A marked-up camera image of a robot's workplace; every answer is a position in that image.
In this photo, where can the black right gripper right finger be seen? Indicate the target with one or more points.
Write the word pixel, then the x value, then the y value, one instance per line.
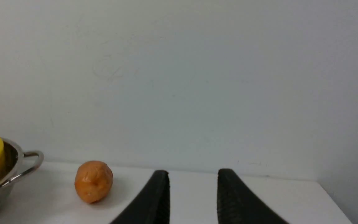
pixel 237 204

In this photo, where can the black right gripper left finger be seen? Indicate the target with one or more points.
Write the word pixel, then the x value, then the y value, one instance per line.
pixel 151 205

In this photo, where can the stainless steel pot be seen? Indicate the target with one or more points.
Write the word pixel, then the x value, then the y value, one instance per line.
pixel 14 157

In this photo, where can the brown toy potato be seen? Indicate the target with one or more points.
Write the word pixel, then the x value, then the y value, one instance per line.
pixel 93 181

